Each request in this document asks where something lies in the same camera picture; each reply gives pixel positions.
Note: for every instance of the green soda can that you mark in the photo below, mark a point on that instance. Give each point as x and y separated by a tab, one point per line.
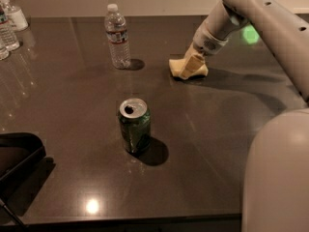
135	124

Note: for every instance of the clear bottle at far left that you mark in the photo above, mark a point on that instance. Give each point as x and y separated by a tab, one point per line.
4	53

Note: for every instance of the black tray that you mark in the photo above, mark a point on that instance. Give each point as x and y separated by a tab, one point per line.
19	153

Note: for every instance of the white pump dispenser bottle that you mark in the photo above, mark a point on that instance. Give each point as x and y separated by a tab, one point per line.
15	15

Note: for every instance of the clear plastic water bottle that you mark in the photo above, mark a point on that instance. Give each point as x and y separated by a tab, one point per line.
117	36

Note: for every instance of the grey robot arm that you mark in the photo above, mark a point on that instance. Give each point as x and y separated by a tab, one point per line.
276	177

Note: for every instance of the water bottle at left edge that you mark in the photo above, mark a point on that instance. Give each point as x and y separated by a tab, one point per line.
7	34

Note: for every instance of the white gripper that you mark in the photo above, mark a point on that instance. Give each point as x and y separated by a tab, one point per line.
207	41

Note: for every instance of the yellow sponge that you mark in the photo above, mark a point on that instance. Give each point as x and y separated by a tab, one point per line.
186	68

